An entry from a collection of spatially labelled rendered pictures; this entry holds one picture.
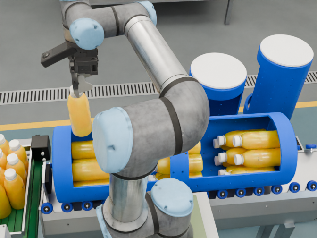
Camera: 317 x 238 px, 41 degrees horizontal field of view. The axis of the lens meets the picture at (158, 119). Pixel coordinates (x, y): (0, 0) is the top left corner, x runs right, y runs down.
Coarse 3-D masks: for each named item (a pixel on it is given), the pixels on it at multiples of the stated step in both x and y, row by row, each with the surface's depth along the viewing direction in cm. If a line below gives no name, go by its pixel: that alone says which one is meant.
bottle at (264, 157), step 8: (248, 152) 161; (256, 152) 161; (264, 152) 161; (272, 152) 161; (280, 152) 161; (248, 160) 160; (256, 160) 159; (264, 160) 160; (272, 160) 160; (280, 160) 161
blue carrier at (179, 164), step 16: (272, 112) 168; (64, 128) 153; (208, 128) 175; (224, 128) 177; (240, 128) 178; (256, 128) 179; (272, 128) 175; (288, 128) 157; (64, 144) 147; (208, 144) 179; (288, 144) 155; (64, 160) 145; (176, 160) 149; (208, 160) 178; (288, 160) 155; (64, 176) 145; (176, 176) 151; (208, 176) 154; (224, 176) 154; (240, 176) 155; (256, 176) 156; (272, 176) 157; (288, 176) 158; (64, 192) 148; (80, 192) 149; (96, 192) 150
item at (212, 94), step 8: (208, 88) 203; (232, 88) 203; (240, 88) 207; (208, 96) 206; (216, 96) 205; (224, 96) 205; (232, 96) 207; (240, 96) 221; (216, 104) 245; (224, 104) 242; (232, 104) 236; (216, 112) 249; (224, 112) 245; (232, 112) 238
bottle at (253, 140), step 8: (240, 136) 162; (248, 136) 160; (256, 136) 160; (264, 136) 161; (272, 136) 161; (240, 144) 161; (248, 144) 160; (256, 144) 160; (264, 144) 161; (272, 144) 161
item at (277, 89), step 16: (272, 64) 219; (256, 80) 234; (272, 80) 225; (288, 80) 222; (304, 80) 229; (256, 96) 239; (272, 96) 232; (288, 96) 231; (256, 112) 245; (288, 112) 242
